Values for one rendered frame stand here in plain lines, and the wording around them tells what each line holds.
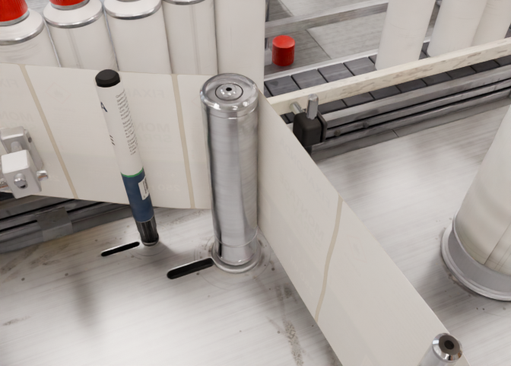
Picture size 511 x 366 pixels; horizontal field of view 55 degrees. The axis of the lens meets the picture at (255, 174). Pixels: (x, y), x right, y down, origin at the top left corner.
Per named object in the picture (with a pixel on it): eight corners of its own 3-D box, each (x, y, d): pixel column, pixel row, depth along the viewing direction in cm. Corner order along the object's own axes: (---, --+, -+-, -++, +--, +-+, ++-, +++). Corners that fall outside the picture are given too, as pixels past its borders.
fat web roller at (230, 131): (220, 281, 43) (205, 119, 29) (204, 241, 46) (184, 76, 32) (268, 265, 44) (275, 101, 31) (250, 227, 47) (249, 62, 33)
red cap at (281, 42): (293, 67, 73) (294, 47, 71) (270, 65, 74) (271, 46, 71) (294, 54, 76) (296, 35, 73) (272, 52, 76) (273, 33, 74)
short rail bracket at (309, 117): (298, 187, 57) (306, 107, 49) (287, 170, 59) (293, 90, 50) (322, 179, 58) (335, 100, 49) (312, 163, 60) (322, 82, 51)
